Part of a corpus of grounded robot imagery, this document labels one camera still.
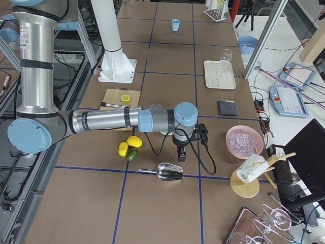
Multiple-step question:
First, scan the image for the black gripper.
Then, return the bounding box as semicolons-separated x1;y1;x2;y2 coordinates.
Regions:
172;133;189;162

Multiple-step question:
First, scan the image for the steel ice scoop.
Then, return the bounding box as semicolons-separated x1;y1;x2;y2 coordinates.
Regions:
138;162;183;181

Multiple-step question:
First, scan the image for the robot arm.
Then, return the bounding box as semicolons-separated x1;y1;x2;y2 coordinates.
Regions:
7;1;199;162

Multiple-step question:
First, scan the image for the pink bowl with ice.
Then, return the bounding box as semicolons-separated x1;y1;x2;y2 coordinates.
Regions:
225;125;264;159

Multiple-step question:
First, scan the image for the blue bowl with fork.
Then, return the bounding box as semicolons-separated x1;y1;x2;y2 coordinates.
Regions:
238;36;258;54

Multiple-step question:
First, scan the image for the yellow lemon lower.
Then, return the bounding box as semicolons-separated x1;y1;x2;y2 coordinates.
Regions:
126;136;143;148

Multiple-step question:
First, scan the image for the yellow lemon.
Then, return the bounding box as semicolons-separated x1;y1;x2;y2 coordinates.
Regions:
126;136;143;148
118;141;129;157

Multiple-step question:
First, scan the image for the green lime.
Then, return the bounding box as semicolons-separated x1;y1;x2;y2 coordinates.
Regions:
125;147;138;161

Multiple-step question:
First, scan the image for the yellow lemon upper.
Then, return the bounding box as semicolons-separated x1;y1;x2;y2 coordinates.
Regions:
118;141;129;157

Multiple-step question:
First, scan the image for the grey folded cloth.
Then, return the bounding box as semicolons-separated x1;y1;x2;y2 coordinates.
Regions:
217;100;239;116

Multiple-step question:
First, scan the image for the wooden round stand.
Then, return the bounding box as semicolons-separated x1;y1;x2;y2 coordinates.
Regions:
230;148;296;199

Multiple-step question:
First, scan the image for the lemon half slice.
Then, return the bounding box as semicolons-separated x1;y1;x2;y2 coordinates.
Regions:
121;94;131;103

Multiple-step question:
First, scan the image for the wooden cutting board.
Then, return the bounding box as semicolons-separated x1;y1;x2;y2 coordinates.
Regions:
100;88;141;132

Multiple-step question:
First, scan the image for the cream bear tray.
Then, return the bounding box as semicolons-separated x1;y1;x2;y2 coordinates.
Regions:
204;60;236;90

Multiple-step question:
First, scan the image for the steel muddler black tip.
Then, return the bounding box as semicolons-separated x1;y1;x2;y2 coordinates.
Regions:
101;102;127;108

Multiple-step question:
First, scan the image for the clear wine glass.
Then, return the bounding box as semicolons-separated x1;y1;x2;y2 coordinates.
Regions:
217;49;233;77

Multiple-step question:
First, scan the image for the blue teach pendant near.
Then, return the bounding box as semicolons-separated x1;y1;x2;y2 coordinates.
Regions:
270;85;309;118

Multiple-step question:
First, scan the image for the blue teach pendant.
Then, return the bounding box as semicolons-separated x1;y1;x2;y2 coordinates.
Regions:
270;85;309;118
279;62;316;91

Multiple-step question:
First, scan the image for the black monitor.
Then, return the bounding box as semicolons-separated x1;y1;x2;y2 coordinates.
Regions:
274;119;324;210

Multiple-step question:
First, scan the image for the light blue cup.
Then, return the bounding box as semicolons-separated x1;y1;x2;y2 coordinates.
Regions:
171;19;180;32

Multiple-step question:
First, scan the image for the blue teach pendant far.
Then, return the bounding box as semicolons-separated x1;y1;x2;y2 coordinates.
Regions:
279;62;316;91

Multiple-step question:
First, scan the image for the red cylinder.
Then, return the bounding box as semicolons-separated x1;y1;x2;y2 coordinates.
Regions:
230;0;241;22

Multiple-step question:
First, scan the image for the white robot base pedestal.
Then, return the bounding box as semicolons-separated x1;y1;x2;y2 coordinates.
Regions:
91;0;137;84

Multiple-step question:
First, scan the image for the white wire cup rack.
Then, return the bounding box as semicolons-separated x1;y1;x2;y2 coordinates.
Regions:
204;0;228;22

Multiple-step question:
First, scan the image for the aluminium frame post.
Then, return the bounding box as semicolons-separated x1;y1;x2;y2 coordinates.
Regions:
243;0;288;79

